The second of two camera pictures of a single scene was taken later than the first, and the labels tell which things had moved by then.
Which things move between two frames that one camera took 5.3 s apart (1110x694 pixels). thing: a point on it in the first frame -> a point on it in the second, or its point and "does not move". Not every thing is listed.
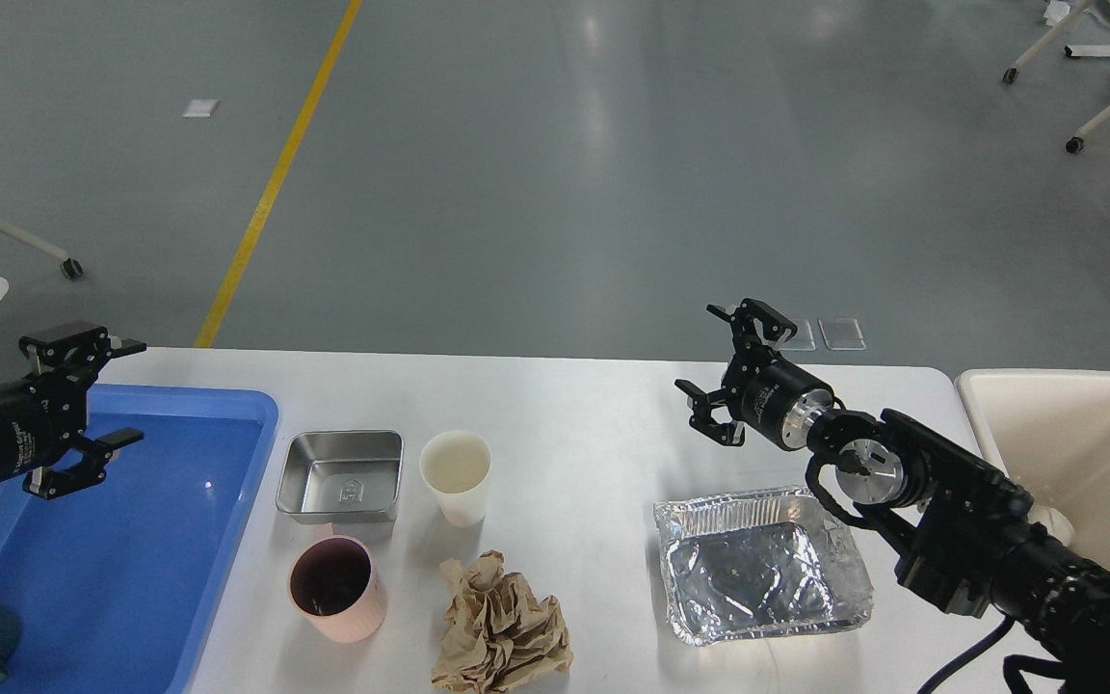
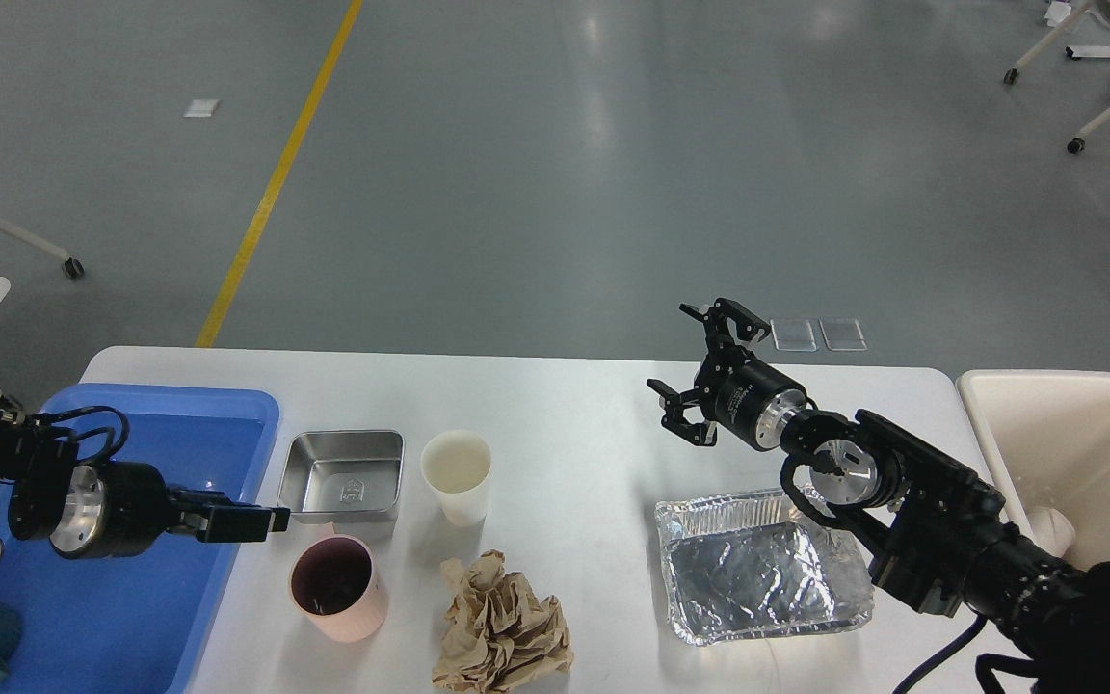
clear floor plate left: x=803 y=340 does not move
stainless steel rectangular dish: x=341 y=476 does not move
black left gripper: x=2 y=430 -> x=116 y=508
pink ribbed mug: x=336 y=588 does not move
